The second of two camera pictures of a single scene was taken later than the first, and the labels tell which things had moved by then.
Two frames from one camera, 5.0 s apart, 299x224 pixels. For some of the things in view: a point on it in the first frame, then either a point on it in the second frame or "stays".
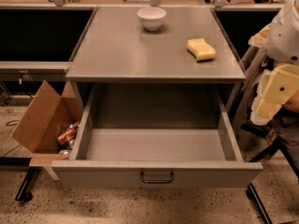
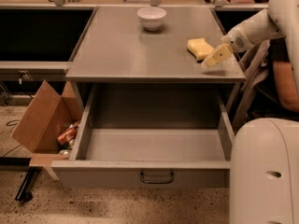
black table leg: (23, 194) stays
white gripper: (284, 37) -> (237, 42)
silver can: (64, 153) stays
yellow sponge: (201, 49) stays
